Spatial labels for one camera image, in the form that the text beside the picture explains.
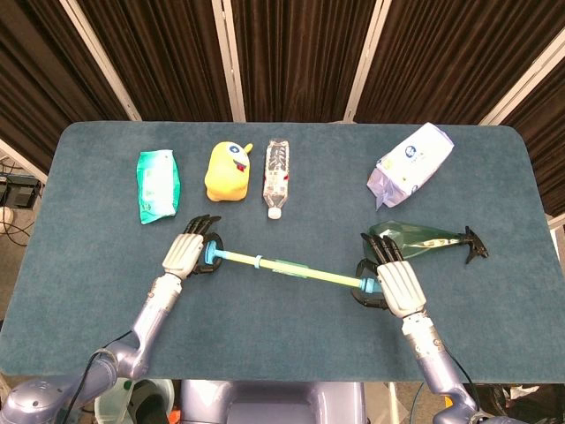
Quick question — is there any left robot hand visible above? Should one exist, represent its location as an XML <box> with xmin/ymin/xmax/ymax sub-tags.
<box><xmin>162</xmin><ymin>215</ymin><xmax>226</xmax><ymax>280</ymax></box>

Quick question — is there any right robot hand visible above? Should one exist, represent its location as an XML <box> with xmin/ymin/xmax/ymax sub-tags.
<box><xmin>352</xmin><ymin>232</ymin><xmax>428</xmax><ymax>320</ymax></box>

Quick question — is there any yellow rod with blue ends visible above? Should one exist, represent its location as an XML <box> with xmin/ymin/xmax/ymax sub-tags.
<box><xmin>203</xmin><ymin>246</ymin><xmax>381</xmax><ymax>295</ymax></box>

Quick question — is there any green spray bottle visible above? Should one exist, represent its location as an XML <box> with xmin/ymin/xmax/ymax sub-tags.
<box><xmin>364</xmin><ymin>220</ymin><xmax>490</xmax><ymax>265</ymax></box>

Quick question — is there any green wet wipes pack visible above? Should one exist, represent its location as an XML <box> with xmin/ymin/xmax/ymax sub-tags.
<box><xmin>135</xmin><ymin>148</ymin><xmax>183</xmax><ymax>225</ymax></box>

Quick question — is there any yellow plush toy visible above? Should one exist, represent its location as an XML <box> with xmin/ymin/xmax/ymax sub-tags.
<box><xmin>203</xmin><ymin>140</ymin><xmax>255</xmax><ymax>204</ymax></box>

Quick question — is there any purple and white tissue pack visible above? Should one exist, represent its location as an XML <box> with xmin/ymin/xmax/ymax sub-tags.
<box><xmin>366</xmin><ymin>122</ymin><xmax>456</xmax><ymax>212</ymax></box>

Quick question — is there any clear plastic water bottle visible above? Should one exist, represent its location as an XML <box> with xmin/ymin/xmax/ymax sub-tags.
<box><xmin>262</xmin><ymin>139</ymin><xmax>292</xmax><ymax>221</ymax></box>

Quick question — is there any blue felt table cover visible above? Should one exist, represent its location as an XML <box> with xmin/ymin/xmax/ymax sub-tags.
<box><xmin>0</xmin><ymin>121</ymin><xmax>565</xmax><ymax>384</ymax></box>

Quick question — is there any pale green plastic bucket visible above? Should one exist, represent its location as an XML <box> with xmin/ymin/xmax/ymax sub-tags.
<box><xmin>94</xmin><ymin>378</ymin><xmax>177</xmax><ymax>424</ymax></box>

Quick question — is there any purple robot torso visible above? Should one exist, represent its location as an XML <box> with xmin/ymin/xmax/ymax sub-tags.
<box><xmin>178</xmin><ymin>379</ymin><xmax>368</xmax><ymax>424</ymax></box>

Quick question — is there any black equipment box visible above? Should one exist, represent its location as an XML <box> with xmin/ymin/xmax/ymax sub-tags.
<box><xmin>0</xmin><ymin>174</ymin><xmax>44</xmax><ymax>208</ymax></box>

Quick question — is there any dark brown curtain panel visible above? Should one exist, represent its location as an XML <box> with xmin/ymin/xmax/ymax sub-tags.
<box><xmin>227</xmin><ymin>0</ymin><xmax>380</xmax><ymax>124</ymax></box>
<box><xmin>0</xmin><ymin>0</ymin><xmax>130</xmax><ymax>176</ymax></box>
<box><xmin>356</xmin><ymin>0</ymin><xmax>565</xmax><ymax>125</ymax></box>
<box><xmin>75</xmin><ymin>0</ymin><xmax>234</xmax><ymax>123</ymax></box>
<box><xmin>497</xmin><ymin>72</ymin><xmax>565</xmax><ymax>217</ymax></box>

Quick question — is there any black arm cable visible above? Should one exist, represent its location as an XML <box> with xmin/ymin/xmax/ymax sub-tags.
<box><xmin>65</xmin><ymin>329</ymin><xmax>134</xmax><ymax>424</ymax></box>

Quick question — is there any white partition post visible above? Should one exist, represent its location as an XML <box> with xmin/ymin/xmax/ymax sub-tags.
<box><xmin>59</xmin><ymin>0</ymin><xmax>142</xmax><ymax>122</ymax></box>
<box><xmin>478</xmin><ymin>28</ymin><xmax>565</xmax><ymax>127</ymax></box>
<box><xmin>210</xmin><ymin>0</ymin><xmax>247</xmax><ymax>123</ymax></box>
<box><xmin>0</xmin><ymin>138</ymin><xmax>49</xmax><ymax>183</ymax></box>
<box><xmin>343</xmin><ymin>0</ymin><xmax>393</xmax><ymax>124</ymax></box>

